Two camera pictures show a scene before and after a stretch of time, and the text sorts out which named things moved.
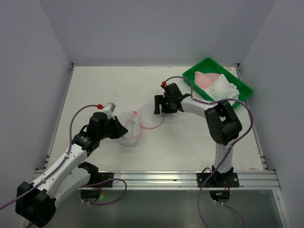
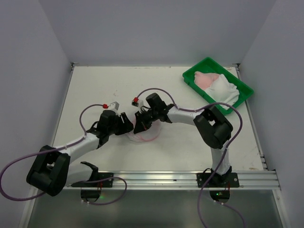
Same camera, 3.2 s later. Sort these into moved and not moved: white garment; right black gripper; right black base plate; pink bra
Moved: right black gripper
Not moved: pink bra; right black base plate; white garment
